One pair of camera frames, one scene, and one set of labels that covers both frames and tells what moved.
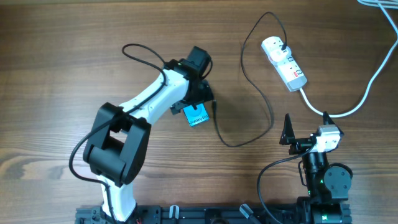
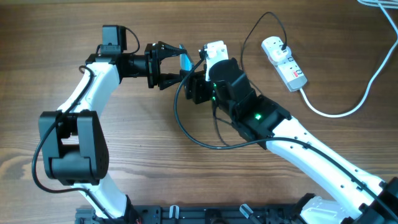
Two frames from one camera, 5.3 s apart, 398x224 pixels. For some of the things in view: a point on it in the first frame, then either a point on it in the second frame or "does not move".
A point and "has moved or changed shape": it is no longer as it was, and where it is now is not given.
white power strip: [284, 64] does not move
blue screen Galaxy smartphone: [195, 116] has moved or changed shape
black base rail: [220, 214] does not move
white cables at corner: [382, 4] does not move
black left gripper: [203, 94] -> [153, 69]
